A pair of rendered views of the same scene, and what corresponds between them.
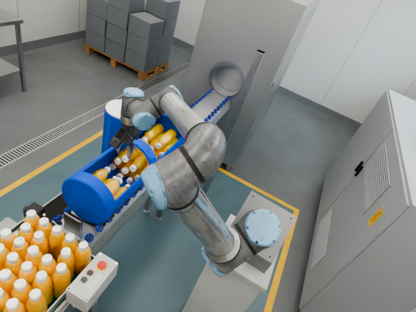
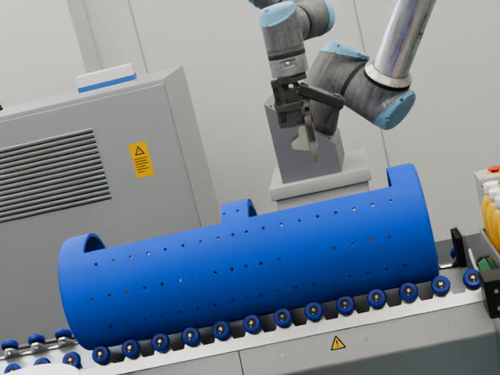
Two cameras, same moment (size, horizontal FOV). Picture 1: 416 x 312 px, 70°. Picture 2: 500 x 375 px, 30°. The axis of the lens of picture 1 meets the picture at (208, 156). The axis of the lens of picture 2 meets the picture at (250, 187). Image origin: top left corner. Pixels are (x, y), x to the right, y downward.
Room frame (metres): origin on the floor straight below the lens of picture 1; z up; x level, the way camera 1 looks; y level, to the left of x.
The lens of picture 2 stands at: (1.49, 2.61, 1.73)
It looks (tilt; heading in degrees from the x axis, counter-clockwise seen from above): 12 degrees down; 265
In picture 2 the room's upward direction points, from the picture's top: 14 degrees counter-clockwise
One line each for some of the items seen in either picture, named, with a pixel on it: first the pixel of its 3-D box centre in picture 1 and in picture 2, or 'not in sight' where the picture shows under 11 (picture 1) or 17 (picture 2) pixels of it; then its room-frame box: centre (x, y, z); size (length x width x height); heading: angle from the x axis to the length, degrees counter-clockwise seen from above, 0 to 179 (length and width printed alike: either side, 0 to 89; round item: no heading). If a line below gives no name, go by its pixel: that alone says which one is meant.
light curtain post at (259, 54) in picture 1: (225, 141); not in sight; (2.26, -0.10, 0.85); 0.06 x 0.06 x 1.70; 79
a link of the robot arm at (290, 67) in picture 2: (129, 117); (289, 66); (1.15, 0.41, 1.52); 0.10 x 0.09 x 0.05; 79
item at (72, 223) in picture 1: (73, 224); (461, 254); (0.86, 0.51, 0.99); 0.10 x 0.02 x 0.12; 79
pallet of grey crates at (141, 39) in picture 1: (131, 27); not in sight; (4.91, 1.94, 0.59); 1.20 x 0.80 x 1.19; 77
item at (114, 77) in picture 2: not in sight; (106, 78); (1.64, -1.42, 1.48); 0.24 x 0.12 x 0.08; 175
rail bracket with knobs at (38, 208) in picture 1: (34, 215); (500, 294); (0.86, 0.72, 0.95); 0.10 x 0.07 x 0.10; 79
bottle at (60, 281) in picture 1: (61, 280); not in sight; (0.59, 0.40, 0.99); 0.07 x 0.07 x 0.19
